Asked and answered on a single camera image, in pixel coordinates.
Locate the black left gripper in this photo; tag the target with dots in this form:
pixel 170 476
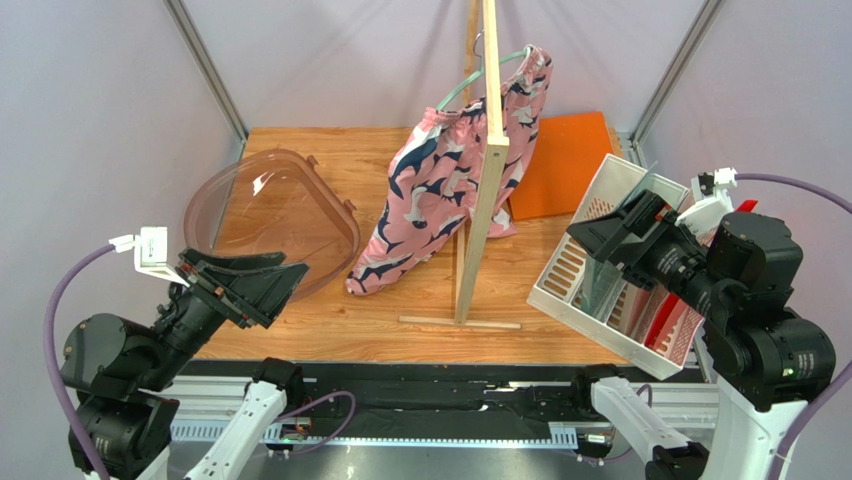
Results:
pixel 245 296

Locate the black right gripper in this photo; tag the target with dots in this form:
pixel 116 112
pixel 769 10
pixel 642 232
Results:
pixel 647 242

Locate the pink shark print shorts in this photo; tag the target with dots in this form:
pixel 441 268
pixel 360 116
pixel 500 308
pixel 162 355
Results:
pixel 433 180

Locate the mint green clothes hanger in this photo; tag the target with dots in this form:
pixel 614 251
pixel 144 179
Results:
pixel 472 80

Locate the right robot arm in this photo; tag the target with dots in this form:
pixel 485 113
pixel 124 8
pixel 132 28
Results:
pixel 774 367

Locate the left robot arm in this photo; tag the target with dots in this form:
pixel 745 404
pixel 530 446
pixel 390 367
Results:
pixel 118 367

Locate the transparent pink plastic basin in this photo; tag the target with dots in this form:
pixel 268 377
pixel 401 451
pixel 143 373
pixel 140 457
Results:
pixel 275 201

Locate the orange board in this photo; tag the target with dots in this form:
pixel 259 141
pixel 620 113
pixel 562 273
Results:
pixel 568 152

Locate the white plastic file rack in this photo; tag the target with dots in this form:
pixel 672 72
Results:
pixel 557 290

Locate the wooden hanging rack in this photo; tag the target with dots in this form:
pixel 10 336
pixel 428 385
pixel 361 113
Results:
pixel 471 238

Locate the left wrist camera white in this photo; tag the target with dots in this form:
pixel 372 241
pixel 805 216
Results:
pixel 151 255

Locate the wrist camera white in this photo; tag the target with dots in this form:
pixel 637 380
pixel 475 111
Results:
pixel 711 195
pixel 151 255

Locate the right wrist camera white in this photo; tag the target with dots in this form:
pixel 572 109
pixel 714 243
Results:
pixel 711 195

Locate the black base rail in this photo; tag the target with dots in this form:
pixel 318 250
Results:
pixel 472 404

